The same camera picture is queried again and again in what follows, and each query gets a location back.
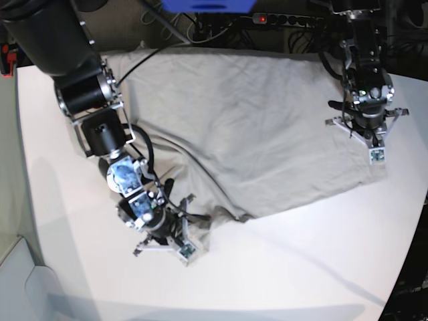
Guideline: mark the red and black clamp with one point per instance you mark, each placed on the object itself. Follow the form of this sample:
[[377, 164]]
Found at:
[[8, 59]]

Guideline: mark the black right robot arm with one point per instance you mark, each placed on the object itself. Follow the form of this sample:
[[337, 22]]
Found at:
[[55, 40]]

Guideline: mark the beige t-shirt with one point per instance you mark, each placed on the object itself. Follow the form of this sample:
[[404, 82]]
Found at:
[[245, 133]]

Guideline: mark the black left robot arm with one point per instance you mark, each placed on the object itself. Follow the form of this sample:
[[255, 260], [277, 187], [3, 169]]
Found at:
[[361, 44]]

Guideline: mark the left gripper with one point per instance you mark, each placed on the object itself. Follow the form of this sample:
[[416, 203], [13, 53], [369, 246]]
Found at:
[[363, 109]]

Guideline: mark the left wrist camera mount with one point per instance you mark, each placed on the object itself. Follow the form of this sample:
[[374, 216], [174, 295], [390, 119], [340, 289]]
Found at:
[[371, 133]]

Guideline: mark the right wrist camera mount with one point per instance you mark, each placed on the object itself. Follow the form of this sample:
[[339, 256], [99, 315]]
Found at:
[[170, 233]]

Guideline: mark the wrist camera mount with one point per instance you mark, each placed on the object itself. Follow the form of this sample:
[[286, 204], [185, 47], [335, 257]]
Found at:
[[170, 233], [371, 133]]

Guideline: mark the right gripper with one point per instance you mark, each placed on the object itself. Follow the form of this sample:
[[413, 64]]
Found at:
[[140, 210]]

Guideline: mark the blue box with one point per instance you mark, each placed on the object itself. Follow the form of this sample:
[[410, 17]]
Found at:
[[208, 6]]

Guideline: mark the black power strip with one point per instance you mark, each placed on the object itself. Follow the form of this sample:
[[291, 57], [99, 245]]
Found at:
[[285, 20]]

